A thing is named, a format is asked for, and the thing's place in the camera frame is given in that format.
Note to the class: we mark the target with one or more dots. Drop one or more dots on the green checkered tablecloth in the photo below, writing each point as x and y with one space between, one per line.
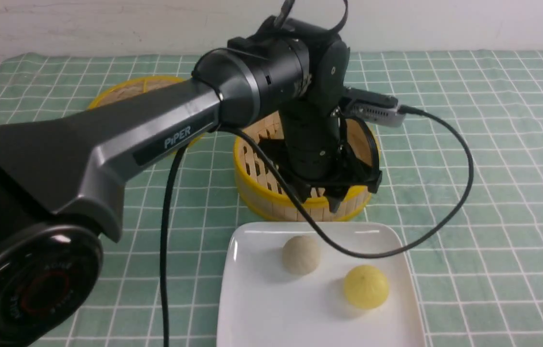
479 281

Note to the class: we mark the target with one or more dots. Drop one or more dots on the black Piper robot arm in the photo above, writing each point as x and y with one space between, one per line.
62 181

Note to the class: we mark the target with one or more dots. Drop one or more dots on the yellow bamboo steamer lid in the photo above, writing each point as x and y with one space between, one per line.
126 91

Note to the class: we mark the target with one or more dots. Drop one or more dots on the white square plate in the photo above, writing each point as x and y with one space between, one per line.
262 305

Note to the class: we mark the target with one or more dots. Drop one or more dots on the white steamed bun front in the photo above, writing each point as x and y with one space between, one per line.
301 255

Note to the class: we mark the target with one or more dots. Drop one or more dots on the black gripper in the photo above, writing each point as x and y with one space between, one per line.
315 152

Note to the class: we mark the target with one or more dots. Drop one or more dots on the yellow bamboo steamer basket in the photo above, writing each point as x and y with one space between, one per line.
262 194

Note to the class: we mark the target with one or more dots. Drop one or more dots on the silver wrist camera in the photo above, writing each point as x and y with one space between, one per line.
372 107

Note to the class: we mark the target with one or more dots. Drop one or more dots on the yellow steamed bun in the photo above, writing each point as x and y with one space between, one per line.
366 287

